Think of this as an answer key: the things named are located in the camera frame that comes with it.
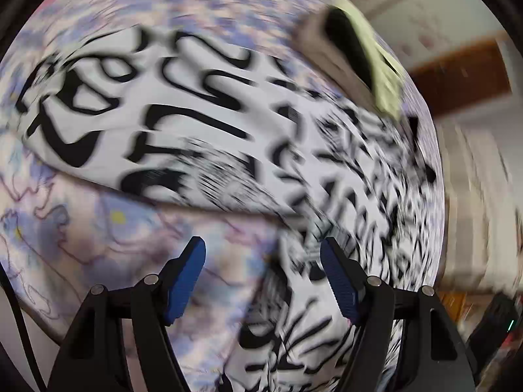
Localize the pale grey curtain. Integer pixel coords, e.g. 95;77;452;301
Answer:
439;118;523;290

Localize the black cable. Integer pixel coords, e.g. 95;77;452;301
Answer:
0;261;47;392

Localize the brown wooden door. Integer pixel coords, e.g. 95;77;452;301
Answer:
409;41;511;119

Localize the light green garment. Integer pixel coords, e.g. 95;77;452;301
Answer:
323;0;409;119

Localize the beige garment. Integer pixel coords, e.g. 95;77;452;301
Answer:
294;12;368;90

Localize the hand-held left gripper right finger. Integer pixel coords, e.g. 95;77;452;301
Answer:
319;237;479;392

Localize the purple floral bed sheet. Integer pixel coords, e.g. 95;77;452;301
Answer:
0;0;446;392

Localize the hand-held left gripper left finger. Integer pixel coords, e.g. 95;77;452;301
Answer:
47;236;207;392

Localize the white black-print t-shirt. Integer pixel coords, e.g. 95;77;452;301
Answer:
16;24;444;392

